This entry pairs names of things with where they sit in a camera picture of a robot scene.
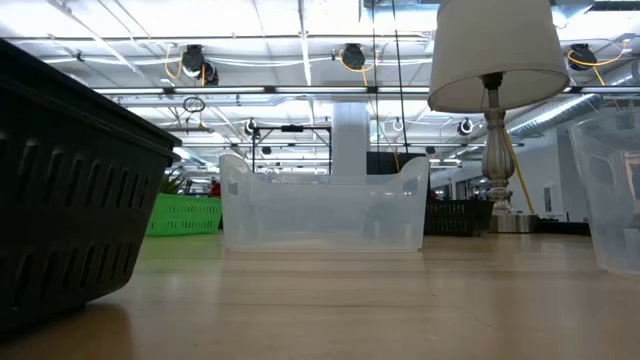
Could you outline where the black hanging cable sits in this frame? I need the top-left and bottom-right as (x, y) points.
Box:
(390, 0), (410, 156)
(370, 0), (380, 156)

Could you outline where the black slotted plastic basket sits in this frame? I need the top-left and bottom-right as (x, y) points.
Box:
(0, 38), (182, 337)
(423, 198), (495, 238)

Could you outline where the green plastic mesh basket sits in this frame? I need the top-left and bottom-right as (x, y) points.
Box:
(146, 193), (224, 238)

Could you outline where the white building column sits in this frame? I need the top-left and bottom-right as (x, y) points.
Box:
(331, 102), (372, 177)

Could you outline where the long ceiling light strip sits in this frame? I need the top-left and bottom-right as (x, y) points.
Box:
(92, 85), (640, 96)

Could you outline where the table lamp with white shade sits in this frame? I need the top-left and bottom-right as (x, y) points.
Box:
(427, 0), (572, 235)

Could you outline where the black ceiling cable reel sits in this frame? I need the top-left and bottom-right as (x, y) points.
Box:
(178, 43), (221, 87)
(568, 42), (599, 73)
(339, 42), (368, 72)

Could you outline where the yellow hanging cable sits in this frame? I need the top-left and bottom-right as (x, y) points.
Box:
(502, 128), (537, 216)

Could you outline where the black frame rig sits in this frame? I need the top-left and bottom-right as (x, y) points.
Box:
(250, 124), (334, 176)

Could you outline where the clear plastic bin with handles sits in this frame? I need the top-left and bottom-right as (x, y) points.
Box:
(218, 153), (431, 253)
(568, 108), (640, 279)

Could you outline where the small green potted plant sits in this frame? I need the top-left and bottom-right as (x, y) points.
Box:
(158, 172), (189, 196)

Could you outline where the silver ventilation duct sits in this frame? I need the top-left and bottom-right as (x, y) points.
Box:
(504, 64), (640, 140)

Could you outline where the black cable ring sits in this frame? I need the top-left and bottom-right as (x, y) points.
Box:
(181, 95), (208, 114)

